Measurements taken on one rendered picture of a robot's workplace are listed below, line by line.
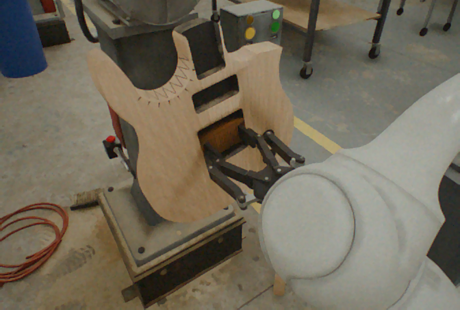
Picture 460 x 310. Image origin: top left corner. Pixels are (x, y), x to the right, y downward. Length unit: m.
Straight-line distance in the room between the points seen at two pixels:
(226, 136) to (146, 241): 0.83
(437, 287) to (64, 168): 2.11
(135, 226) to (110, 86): 1.01
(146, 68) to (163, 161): 0.50
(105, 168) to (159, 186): 1.60
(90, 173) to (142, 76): 1.25
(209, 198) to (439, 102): 0.48
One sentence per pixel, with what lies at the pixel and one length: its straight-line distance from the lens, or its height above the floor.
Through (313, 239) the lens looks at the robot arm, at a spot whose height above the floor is 1.20.
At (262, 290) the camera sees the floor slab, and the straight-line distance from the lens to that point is 1.57.
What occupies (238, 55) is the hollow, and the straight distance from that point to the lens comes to 0.59.
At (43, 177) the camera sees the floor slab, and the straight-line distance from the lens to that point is 2.29.
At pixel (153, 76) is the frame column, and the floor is 0.93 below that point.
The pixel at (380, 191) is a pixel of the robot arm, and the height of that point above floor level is 1.21.
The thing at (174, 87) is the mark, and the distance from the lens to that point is 0.54.
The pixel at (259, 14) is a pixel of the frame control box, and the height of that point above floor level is 1.11.
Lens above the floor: 1.38
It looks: 37 degrees down
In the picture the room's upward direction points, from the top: straight up
